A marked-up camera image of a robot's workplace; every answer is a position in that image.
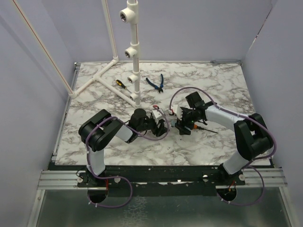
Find purple cable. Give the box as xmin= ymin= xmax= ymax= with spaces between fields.
xmin=85 ymin=105 xmax=170 ymax=209
xmin=169 ymin=87 xmax=277 ymax=206

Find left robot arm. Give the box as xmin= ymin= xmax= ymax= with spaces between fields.
xmin=78 ymin=106 xmax=169 ymax=187

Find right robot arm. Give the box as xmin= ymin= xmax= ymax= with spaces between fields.
xmin=169 ymin=92 xmax=274 ymax=185

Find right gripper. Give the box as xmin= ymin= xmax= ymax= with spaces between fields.
xmin=175 ymin=109 xmax=201 ymax=135

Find aluminium frame rail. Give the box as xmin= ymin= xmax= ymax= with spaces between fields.
xmin=26 ymin=62 xmax=80 ymax=227

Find orange handled screwdriver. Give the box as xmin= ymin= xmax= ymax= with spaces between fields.
xmin=193 ymin=124 xmax=218 ymax=133

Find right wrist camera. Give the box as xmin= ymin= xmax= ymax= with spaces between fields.
xmin=168 ymin=105 xmax=183 ymax=120

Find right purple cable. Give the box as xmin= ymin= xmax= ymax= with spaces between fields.
xmin=169 ymin=87 xmax=277 ymax=206

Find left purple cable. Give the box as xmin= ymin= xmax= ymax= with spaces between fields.
xmin=85 ymin=105 xmax=170 ymax=209

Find blue handled pliers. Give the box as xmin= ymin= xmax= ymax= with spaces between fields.
xmin=145 ymin=73 xmax=166 ymax=94

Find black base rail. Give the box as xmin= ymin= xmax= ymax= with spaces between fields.
xmin=48 ymin=163 xmax=247 ymax=197

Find yellow black screwdriver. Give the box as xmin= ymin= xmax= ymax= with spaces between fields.
xmin=116 ymin=79 xmax=132 ymax=93

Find white pvc pipe frame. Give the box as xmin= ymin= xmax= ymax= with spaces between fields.
xmin=10 ymin=0 xmax=143 ymax=107

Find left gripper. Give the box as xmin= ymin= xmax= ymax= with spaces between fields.
xmin=137 ymin=116 xmax=169 ymax=136

